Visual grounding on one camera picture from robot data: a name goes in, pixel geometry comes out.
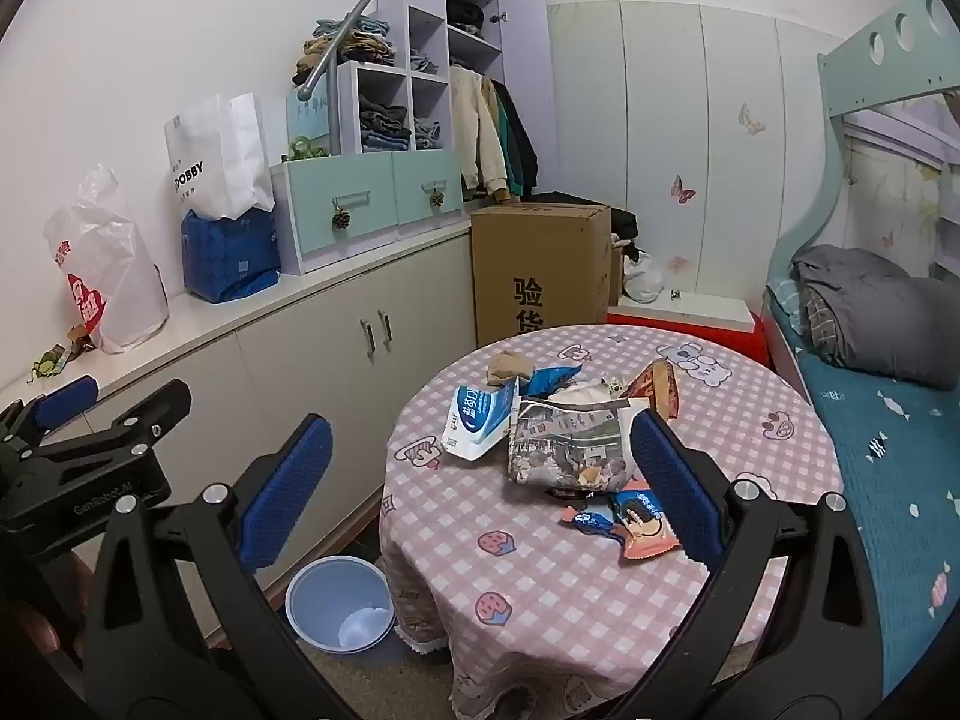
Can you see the photo print bag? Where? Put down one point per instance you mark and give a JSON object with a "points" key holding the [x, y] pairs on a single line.
{"points": [[570, 442]]}

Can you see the grey blanket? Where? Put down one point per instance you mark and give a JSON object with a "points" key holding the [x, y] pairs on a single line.
{"points": [[900, 322]]}

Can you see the white paper bag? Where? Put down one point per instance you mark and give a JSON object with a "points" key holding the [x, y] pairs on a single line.
{"points": [[217, 150]]}

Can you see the white wardrobe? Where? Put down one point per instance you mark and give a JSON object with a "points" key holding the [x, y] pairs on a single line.
{"points": [[637, 127]]}

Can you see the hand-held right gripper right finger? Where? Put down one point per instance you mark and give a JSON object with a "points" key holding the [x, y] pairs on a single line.
{"points": [[675, 495]]}

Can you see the white tissue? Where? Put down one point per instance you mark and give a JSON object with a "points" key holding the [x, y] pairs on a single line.
{"points": [[585, 392]]}

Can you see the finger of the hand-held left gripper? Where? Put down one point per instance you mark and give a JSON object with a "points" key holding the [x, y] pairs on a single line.
{"points": [[150, 409], [67, 397]]}

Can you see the folded grey clothes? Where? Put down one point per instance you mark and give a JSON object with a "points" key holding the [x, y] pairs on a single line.
{"points": [[424, 62]]}

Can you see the grey metal handrail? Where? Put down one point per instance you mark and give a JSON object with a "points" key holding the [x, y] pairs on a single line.
{"points": [[330, 52]]}

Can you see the mint green bunk bed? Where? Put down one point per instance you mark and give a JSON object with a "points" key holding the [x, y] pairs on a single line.
{"points": [[892, 67]]}

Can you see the person's left hand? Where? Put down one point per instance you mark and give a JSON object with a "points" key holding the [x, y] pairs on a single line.
{"points": [[41, 630]]}

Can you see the pale butterfly sticker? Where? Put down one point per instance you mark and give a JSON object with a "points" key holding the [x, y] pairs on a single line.
{"points": [[750, 120]]}

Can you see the red box white lid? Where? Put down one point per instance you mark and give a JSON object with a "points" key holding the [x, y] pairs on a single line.
{"points": [[675, 311]]}

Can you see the white blue toothpaste box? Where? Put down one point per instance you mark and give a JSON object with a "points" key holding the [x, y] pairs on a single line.
{"points": [[476, 420]]}

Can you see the folded black clothes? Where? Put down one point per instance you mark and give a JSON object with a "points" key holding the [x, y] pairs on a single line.
{"points": [[466, 15]]}

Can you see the pink snack packet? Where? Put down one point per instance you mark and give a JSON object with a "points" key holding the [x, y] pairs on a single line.
{"points": [[641, 529]]}

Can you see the small blue candy wrapper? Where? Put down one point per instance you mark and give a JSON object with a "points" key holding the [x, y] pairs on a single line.
{"points": [[589, 521]]}

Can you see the small green white wrapper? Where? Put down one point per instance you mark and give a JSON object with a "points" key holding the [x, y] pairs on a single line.
{"points": [[613, 388]]}

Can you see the round table pink checked tablecloth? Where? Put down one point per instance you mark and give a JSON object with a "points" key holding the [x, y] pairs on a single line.
{"points": [[540, 577]]}

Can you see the mint green drawer unit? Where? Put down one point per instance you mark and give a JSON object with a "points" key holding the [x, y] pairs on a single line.
{"points": [[360, 199]]}

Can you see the folded dark clothes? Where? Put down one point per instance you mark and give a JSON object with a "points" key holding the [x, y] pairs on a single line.
{"points": [[386, 126]]}

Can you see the dark snack wrapper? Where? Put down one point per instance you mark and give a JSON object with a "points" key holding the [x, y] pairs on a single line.
{"points": [[574, 493]]}

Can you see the small green brown object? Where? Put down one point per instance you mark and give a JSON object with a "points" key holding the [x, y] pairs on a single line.
{"points": [[51, 361]]}

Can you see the stack of folded clothes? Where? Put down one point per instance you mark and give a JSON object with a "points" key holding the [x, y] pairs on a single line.
{"points": [[352, 49]]}

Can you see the small green toy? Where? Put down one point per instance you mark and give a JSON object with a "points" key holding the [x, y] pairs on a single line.
{"points": [[304, 148]]}

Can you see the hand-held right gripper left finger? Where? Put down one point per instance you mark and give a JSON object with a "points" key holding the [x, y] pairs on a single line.
{"points": [[289, 495]]}

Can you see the faint pink butterfly sticker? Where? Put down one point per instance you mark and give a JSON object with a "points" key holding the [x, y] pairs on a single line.
{"points": [[677, 264]]}

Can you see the white plastic bag red print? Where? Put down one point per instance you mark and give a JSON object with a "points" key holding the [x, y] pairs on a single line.
{"points": [[112, 270]]}

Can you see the beige sock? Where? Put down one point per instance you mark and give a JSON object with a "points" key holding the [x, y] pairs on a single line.
{"points": [[506, 369]]}

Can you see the hanging dark green jacket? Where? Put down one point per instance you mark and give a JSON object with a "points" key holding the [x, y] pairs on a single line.
{"points": [[521, 142]]}

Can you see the teal printed bed sheet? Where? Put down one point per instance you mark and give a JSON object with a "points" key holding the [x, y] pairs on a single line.
{"points": [[885, 480]]}

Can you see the blue snack wrapper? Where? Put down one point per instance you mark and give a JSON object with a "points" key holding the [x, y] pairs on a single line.
{"points": [[551, 380]]}

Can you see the small white plastic bag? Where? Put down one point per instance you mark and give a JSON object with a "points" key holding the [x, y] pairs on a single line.
{"points": [[643, 281]]}

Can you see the lavender shelf unit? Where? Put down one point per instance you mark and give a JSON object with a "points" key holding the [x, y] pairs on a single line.
{"points": [[525, 90]]}

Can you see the tall cardboard box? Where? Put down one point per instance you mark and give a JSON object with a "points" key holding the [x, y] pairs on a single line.
{"points": [[540, 262]]}

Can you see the blue woven bag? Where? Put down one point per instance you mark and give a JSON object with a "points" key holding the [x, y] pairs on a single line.
{"points": [[225, 255]]}

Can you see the red snack packet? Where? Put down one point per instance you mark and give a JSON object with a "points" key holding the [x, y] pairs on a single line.
{"points": [[660, 390]]}

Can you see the hanging beige jacket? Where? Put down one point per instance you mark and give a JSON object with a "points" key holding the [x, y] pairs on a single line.
{"points": [[476, 127]]}

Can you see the low white cabinet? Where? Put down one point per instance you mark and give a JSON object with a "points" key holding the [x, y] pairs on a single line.
{"points": [[300, 360]]}

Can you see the pale blue plastic trash bin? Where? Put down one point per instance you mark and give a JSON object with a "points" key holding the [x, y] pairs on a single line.
{"points": [[322, 592]]}

